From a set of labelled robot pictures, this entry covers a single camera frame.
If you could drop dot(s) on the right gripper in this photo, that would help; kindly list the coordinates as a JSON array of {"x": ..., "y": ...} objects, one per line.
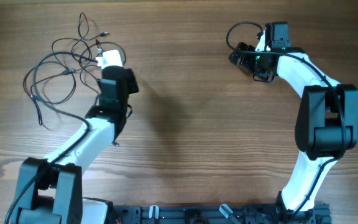
[{"x": 246, "y": 62}]

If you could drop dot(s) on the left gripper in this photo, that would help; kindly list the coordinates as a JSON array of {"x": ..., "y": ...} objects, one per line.
[{"x": 133, "y": 87}]

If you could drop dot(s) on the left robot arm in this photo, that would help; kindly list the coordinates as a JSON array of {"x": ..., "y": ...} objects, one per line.
[{"x": 49, "y": 190}]

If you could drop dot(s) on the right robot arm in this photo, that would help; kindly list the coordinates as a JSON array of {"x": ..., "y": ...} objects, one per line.
[{"x": 327, "y": 122}]

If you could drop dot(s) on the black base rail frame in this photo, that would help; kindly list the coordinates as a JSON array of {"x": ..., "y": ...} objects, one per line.
[{"x": 248, "y": 214}]

